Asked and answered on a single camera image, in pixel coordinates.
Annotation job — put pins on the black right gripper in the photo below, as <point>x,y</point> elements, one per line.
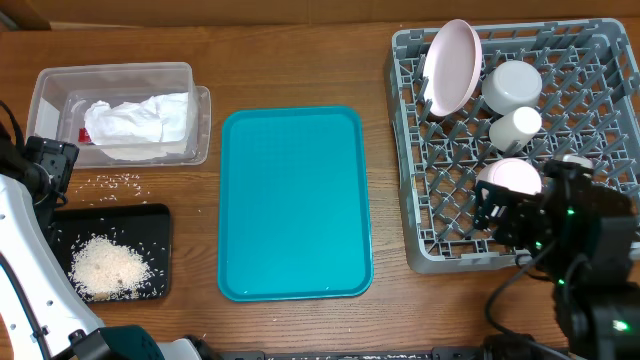
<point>517,207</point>

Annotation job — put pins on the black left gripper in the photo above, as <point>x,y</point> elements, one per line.
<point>55,156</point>

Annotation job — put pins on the red snack wrapper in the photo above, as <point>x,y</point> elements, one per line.
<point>84,137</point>

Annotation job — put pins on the pink plastic bowl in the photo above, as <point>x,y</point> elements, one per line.
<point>513,174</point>

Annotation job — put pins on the white plastic cup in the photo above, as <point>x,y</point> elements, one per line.
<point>520,125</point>

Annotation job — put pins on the white napkin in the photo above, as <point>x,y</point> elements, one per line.
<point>127,123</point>
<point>170,113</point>

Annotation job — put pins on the grey plastic bowl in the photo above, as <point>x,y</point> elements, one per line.
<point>512,85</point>

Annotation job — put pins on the pink round plate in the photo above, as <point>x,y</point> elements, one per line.
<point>452,67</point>

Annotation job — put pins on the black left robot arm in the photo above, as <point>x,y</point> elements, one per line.
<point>44,316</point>

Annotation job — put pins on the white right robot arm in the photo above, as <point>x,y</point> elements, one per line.
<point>596,304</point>

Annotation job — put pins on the grey dishwasher rack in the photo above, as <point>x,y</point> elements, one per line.
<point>590,90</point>

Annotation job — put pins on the white label sticker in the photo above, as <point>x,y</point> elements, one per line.
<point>47,120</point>

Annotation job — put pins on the scattered rice grains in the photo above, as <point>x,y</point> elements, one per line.
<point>113,189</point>

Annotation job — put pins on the clear plastic bin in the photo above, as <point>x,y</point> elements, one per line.
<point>72,90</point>

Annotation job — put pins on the pile of white rice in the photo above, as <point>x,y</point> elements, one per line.
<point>102,270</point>

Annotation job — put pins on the teal plastic tray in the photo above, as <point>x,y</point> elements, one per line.
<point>294,219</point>

